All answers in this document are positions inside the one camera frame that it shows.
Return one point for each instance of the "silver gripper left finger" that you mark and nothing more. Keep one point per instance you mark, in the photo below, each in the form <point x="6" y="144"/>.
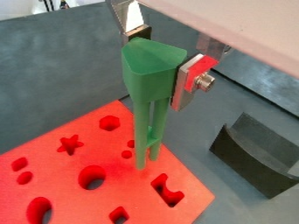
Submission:
<point x="129" y="21"/>

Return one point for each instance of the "green three prong peg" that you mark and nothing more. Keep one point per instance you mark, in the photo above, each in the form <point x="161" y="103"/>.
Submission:
<point x="149" y="64"/>

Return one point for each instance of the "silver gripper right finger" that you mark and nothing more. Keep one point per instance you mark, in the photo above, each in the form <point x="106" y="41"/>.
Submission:
<point x="192" y="75"/>

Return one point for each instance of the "dark grey curved block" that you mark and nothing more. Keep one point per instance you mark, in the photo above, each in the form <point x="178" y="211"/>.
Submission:
<point x="259" y="155"/>

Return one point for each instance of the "red shape sorting board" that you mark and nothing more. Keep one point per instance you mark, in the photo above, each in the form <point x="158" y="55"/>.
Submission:
<point x="73" y="176"/>

